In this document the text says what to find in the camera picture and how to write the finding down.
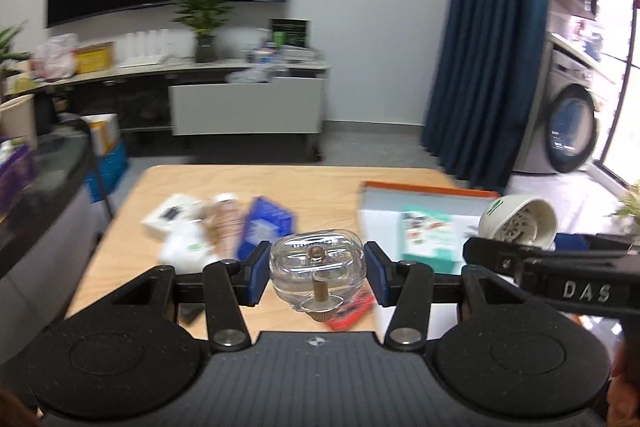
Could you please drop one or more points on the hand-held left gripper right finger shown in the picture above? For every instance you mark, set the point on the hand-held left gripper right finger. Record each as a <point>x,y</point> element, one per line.
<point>377,274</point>

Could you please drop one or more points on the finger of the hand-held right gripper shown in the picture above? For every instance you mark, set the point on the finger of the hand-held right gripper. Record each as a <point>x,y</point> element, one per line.
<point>610,242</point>
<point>492,257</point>

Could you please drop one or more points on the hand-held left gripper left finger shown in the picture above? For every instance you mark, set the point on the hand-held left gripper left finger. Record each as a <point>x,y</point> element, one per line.
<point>257,272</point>

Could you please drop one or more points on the white tray with orange edge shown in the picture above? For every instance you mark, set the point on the white tray with orange edge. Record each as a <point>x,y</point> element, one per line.
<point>380,207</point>

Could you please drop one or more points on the white box with black picture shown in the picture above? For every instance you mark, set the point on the white box with black picture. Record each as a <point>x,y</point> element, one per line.
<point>167,214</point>

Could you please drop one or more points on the small yellow-green plant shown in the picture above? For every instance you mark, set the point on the small yellow-green plant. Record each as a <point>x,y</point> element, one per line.
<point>630,207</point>

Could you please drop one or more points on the colourful red snack packet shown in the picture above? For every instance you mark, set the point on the colourful red snack packet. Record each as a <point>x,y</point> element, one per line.
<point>352,307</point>

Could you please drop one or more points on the blue cardboard box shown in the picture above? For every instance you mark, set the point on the blue cardboard box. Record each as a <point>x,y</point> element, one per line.
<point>265,222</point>

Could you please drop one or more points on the copper bottle with white cap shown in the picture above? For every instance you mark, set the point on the copper bottle with white cap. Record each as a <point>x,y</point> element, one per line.
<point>225,222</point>

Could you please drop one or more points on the teal printed box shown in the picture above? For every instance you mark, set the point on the teal printed box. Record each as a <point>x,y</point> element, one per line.
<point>430,237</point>

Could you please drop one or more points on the white plastic packet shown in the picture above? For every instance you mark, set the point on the white plastic packet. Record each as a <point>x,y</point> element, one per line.
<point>187,247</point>

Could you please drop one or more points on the grey washing machine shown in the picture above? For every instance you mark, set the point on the grey washing machine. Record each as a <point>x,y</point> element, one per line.
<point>565,127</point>

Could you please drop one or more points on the blue crate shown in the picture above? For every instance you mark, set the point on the blue crate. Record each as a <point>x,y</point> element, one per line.
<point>110,172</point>

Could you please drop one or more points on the clear plastic bag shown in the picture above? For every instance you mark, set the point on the clear plastic bag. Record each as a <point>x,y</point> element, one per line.
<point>255,74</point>

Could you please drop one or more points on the dark blue curtain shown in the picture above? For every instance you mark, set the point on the dark blue curtain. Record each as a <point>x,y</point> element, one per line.
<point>485,57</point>

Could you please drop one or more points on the white and yellow carton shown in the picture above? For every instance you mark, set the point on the white and yellow carton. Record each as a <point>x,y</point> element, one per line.
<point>102,132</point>

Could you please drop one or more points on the blue and white container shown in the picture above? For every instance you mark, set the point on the blue and white container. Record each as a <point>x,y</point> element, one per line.
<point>262,56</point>

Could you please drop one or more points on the long grey tv console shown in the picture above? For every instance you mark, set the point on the long grey tv console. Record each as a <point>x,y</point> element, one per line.
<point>125,94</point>

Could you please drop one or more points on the black glass side table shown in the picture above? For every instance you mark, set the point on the black glass side table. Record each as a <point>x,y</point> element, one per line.
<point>45,187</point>

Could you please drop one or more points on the black box with green print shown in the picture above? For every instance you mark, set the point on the black box with green print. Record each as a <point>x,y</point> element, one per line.
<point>290,33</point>

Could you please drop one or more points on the white antenna router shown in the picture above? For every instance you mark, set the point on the white antenna router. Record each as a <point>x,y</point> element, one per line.
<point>155,47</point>

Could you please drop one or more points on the green potted plant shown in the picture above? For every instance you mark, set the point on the green potted plant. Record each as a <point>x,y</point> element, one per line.
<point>205,17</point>

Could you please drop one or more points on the purple box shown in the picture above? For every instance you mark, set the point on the purple box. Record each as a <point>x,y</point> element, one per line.
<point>15,177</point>

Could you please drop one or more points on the yellow box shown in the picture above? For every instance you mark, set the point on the yellow box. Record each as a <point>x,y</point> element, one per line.
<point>94,58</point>

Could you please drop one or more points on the beige bin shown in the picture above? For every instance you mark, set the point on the beige bin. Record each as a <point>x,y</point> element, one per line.
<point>17,119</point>

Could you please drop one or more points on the white and red plastic bag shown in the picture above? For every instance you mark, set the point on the white and red plastic bag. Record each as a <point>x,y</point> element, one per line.
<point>55,57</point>

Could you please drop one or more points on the long-leaf green plant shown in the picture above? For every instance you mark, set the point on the long-leaf green plant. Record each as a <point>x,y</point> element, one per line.
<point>10,52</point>

